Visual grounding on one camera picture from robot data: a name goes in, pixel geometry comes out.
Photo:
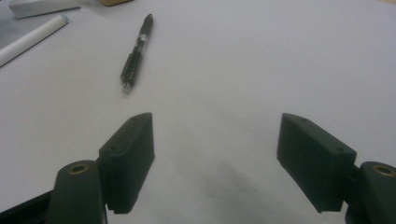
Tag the white table cover sheet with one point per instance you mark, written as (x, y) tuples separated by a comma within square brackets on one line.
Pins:
[(233, 77)]

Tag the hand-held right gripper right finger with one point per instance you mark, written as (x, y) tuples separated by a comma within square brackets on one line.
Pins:
[(314, 161)]

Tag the wooden pen holder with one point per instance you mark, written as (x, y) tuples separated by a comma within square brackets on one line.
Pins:
[(115, 2)]

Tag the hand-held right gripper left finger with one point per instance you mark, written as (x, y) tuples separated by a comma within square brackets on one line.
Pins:
[(130, 161)]

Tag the black pen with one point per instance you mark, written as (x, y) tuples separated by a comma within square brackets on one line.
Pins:
[(137, 56)]

